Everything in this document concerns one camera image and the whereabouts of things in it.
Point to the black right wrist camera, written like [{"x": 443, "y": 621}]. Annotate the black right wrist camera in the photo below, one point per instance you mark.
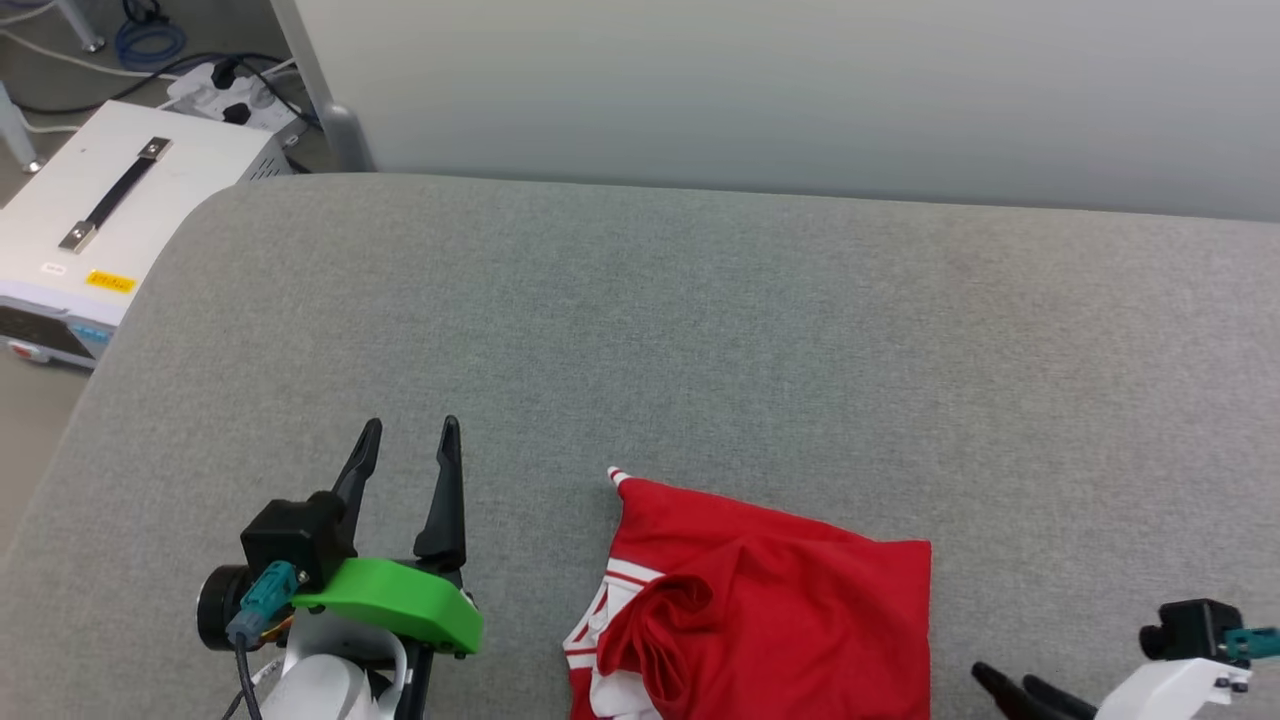
[{"x": 1195, "y": 625}]

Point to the teal left camera connector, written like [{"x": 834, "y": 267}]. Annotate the teal left camera connector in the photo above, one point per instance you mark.
[{"x": 265, "y": 590}]

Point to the slanted white table leg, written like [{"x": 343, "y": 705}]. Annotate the slanted white table leg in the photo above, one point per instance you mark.
[{"x": 78, "y": 20}]

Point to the white partition panel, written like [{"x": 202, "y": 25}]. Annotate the white partition panel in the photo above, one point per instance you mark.
[{"x": 800, "y": 90}]

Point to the white equipment case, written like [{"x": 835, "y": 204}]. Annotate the white equipment case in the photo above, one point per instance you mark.
[{"x": 180, "y": 190}]

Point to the thick white metal post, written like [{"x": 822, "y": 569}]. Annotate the thick white metal post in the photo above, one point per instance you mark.
[{"x": 18, "y": 130}]

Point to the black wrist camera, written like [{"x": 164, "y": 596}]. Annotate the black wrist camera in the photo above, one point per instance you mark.
[
  {"x": 1195, "y": 625},
  {"x": 300, "y": 535}
]

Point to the yellow sticker on case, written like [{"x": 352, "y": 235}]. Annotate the yellow sticker on case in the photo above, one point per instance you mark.
[{"x": 110, "y": 281}]

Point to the green and white left gripper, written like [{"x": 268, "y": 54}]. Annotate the green and white left gripper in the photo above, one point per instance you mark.
[{"x": 400, "y": 600}]

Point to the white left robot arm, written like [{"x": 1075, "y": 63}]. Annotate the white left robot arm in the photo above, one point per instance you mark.
[{"x": 320, "y": 690}]

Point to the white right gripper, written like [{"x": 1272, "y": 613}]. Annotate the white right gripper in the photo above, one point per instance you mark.
[{"x": 1170, "y": 690}]

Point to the red garment with white trim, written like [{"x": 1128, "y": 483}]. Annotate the red garment with white trim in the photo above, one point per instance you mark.
[{"x": 800, "y": 620}]

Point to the large white power strip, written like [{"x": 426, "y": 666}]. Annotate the large white power strip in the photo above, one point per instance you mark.
[{"x": 200, "y": 98}]

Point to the teal camera connector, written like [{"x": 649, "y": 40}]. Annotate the teal camera connector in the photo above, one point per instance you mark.
[
  {"x": 265, "y": 590},
  {"x": 1255, "y": 643}
]

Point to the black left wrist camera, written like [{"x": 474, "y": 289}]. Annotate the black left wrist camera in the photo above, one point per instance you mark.
[{"x": 300, "y": 535}]

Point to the teal right camera connector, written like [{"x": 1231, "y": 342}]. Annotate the teal right camera connector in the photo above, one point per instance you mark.
[{"x": 1255, "y": 643}]

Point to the black power plug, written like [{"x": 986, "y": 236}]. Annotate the black power plug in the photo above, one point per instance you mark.
[
  {"x": 237, "y": 113},
  {"x": 222, "y": 72}
]

